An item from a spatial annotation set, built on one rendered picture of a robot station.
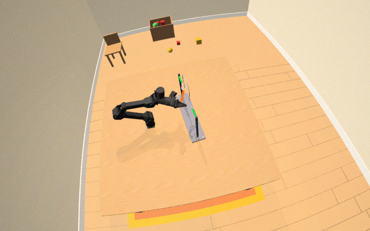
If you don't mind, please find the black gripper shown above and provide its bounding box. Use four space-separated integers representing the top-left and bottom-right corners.
163 97 187 109

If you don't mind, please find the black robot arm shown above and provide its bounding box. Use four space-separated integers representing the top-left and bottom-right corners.
112 87 165 129

